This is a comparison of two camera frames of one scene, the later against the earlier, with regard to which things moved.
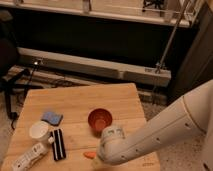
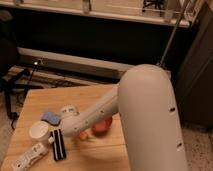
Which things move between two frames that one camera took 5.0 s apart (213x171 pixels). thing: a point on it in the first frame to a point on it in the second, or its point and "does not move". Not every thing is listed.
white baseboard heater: (96, 67) does not move
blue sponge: (53, 118) does not move
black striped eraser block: (58, 144) does not move
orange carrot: (91, 155) to (83, 135)
